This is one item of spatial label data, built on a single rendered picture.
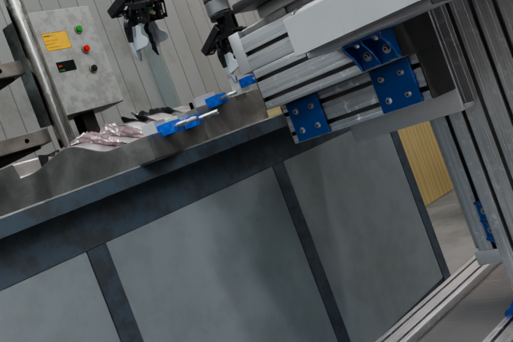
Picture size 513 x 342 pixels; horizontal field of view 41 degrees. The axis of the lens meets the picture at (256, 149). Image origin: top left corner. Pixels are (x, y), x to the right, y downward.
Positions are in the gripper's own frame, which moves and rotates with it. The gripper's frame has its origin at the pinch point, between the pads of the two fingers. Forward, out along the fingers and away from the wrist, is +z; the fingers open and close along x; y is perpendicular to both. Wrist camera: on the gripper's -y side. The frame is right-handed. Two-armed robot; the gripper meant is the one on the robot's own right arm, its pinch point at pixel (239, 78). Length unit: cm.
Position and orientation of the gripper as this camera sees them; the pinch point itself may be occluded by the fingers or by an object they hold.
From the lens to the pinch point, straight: 211.9
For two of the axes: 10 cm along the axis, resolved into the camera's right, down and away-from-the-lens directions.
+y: 7.0, -2.4, -6.7
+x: 6.2, -2.6, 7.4
